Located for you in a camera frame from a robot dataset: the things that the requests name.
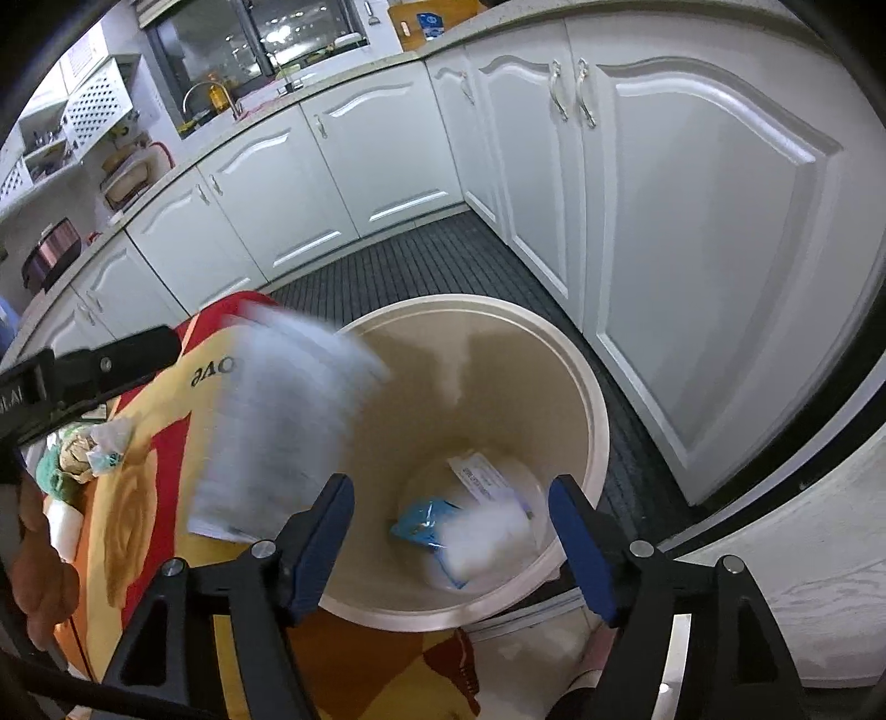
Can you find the white paper label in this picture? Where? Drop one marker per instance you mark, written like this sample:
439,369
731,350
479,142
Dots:
484,478

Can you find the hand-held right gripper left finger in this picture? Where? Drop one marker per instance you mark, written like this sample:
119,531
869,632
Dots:
324,547

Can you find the red orange printed blanket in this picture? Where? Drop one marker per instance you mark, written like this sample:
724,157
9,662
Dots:
152,498

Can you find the wooden cutting board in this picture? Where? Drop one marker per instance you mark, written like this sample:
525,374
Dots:
401,34

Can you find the chrome kitchen faucet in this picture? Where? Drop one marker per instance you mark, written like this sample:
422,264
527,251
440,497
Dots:
236,107

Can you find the beige dish basket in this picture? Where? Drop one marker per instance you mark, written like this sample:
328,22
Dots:
128,180

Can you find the white printed paper sheet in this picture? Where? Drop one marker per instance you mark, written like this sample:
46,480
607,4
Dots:
277,415

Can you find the cream round waste bin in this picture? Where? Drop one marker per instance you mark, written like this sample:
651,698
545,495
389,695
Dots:
429,388

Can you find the dark kitchen window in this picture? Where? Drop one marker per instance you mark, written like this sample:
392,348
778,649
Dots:
207,41

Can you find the brown crumpled paper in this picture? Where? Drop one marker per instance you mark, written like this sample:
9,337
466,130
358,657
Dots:
76,455

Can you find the pink cooking pot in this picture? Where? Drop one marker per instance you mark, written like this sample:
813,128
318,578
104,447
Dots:
52,253

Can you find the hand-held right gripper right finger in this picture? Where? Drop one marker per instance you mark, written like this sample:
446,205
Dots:
583,547

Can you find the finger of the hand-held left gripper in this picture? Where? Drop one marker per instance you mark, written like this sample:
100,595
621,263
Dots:
118,361

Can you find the blue container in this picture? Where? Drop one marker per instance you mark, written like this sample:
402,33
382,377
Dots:
7,325

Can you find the person's left hand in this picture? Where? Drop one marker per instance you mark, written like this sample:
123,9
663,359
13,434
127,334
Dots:
34,595

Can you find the row of white cabinet doors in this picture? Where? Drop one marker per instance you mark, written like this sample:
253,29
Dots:
692,208

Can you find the yellow oil bottle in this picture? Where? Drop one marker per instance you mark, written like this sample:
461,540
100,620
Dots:
220,93

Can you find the white lattice rack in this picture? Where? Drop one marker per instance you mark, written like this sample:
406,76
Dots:
97,104

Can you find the blue snack packet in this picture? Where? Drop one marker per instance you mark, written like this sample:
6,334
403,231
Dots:
422,523

